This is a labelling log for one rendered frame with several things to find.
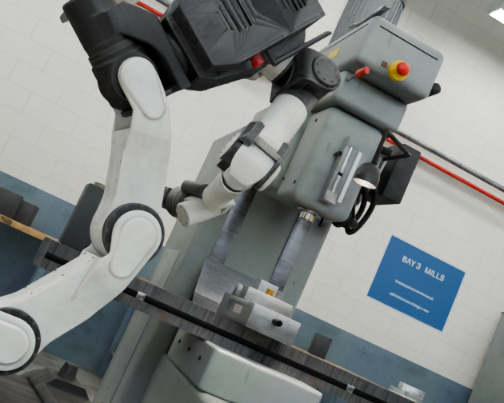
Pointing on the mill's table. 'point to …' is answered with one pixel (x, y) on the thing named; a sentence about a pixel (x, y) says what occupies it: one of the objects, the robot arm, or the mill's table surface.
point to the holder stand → (82, 217)
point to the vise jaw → (266, 301)
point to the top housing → (425, 67)
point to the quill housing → (306, 148)
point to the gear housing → (365, 103)
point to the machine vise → (258, 317)
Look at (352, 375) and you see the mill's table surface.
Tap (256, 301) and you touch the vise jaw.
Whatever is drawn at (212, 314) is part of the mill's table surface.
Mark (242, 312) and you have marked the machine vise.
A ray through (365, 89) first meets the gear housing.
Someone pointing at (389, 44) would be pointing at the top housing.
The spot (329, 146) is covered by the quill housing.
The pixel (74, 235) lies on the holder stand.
